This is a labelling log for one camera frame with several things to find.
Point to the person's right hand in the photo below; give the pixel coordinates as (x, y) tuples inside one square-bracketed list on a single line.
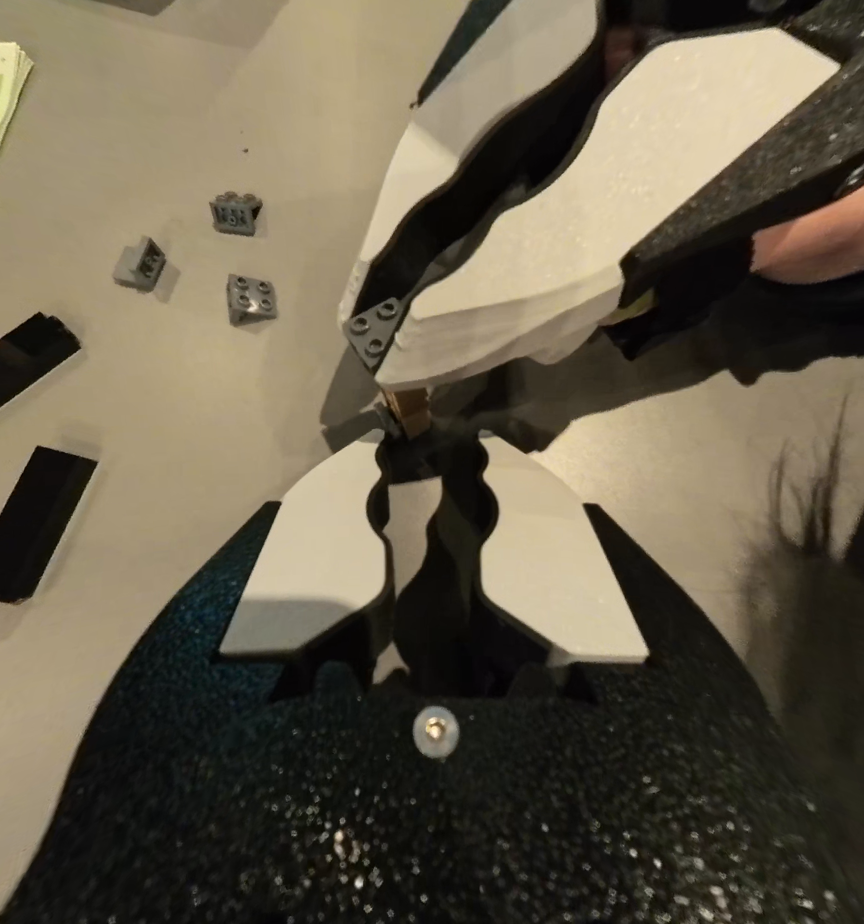
[(814, 242)]

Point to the person's dark hair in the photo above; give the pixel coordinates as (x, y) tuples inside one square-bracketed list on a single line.
[(821, 613)]

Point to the person's right forearm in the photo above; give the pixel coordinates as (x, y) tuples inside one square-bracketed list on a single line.
[(821, 325)]

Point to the black desk strip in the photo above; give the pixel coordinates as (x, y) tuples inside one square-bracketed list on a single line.
[(460, 50)]

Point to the long black brick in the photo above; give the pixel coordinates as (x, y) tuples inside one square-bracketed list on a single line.
[(34, 520), (20, 361)]

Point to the grey bracket brick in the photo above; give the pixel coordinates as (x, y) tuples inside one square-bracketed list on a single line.
[(251, 298), (143, 263), (237, 213)]

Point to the dark grey plate brick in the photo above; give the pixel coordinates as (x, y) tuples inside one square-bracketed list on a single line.
[(374, 332)]

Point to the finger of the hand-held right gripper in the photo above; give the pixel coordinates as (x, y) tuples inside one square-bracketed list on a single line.
[(619, 180), (489, 86)]

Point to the grey desk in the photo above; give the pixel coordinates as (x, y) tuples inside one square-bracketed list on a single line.
[(150, 108)]

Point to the tan brick assembly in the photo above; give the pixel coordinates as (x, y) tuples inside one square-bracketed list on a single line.
[(406, 413)]

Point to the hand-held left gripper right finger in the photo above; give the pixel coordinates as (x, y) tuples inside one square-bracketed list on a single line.
[(554, 577)]

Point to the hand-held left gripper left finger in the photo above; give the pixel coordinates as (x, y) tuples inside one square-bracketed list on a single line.
[(309, 563)]

